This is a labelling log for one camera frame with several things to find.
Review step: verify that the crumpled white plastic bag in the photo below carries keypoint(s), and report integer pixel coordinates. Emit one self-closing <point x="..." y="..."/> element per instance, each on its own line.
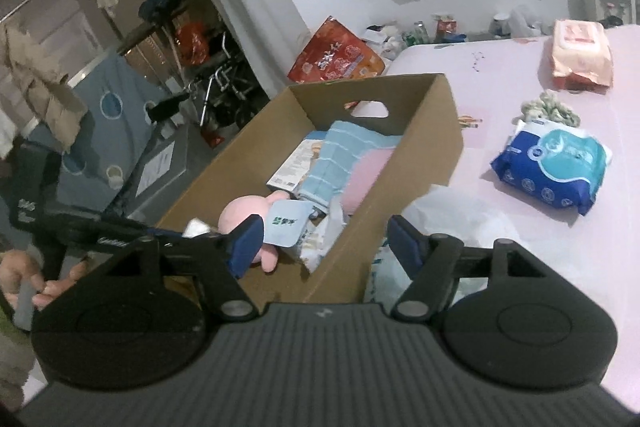
<point x="450" y="222"/>

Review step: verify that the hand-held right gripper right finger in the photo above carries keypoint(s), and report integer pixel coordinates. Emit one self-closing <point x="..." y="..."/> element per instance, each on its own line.
<point x="404" y="247"/>

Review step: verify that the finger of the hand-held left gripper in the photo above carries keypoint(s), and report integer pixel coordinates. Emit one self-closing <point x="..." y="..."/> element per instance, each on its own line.
<point x="115" y="232"/>

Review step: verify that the blue blanket with circles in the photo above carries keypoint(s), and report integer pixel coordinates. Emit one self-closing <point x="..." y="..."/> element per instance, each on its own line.
<point x="115" y="122"/>

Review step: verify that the green bottles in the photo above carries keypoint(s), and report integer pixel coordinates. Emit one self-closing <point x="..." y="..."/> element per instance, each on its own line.
<point x="415" y="34"/>

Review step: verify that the white printed packet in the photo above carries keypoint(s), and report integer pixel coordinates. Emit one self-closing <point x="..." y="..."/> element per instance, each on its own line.
<point x="295" y="164"/>

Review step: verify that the folded metal stroller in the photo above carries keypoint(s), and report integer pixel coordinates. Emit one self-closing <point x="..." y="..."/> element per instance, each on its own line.
<point x="225" y="87"/>

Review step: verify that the pink towel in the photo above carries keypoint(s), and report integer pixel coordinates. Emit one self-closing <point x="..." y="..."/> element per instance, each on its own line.
<point x="367" y="179"/>

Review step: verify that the dark hanging clothes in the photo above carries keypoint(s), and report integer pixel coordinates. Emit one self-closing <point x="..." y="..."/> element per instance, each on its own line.
<point x="165" y="2"/>

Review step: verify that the green white scrunchie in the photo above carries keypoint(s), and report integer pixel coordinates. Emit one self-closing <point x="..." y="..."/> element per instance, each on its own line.
<point x="549" y="107"/>

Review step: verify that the beige jacket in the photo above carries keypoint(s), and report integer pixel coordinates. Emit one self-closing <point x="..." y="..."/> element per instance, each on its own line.
<point x="40" y="82"/>

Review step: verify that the blue striped towel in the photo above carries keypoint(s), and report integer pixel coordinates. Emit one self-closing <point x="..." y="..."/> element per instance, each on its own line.
<point x="340" y="152"/>

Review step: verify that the red printed bag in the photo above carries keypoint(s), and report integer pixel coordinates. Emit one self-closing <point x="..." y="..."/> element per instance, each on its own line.
<point x="335" y="54"/>

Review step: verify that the pink plush toy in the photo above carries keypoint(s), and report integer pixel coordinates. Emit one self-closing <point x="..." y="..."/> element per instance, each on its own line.
<point x="240" y="214"/>

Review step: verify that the pink wet wipes pack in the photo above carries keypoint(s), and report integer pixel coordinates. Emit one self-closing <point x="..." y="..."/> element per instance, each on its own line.
<point x="580" y="54"/>

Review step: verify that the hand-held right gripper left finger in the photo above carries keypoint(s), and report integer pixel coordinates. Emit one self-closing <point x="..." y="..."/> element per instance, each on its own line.
<point x="247" y="243"/>

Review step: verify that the person's left hand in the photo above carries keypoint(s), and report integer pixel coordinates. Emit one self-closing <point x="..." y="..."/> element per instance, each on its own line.
<point x="17" y="274"/>

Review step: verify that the brown cardboard box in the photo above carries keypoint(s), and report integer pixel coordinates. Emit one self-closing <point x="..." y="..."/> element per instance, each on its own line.
<point x="415" y="147"/>

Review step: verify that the clear plastic bag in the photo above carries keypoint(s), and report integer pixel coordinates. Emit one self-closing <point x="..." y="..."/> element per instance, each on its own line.
<point x="525" y="21"/>

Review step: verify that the white teal tissue packet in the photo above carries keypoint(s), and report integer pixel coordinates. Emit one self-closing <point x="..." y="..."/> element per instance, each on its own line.
<point x="325" y="237"/>

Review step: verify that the blue wet wipes pack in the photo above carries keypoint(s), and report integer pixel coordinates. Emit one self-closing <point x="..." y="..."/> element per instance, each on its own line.
<point x="550" y="167"/>

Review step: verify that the red plastic bag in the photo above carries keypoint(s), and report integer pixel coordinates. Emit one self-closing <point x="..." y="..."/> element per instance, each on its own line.
<point x="192" y="44"/>

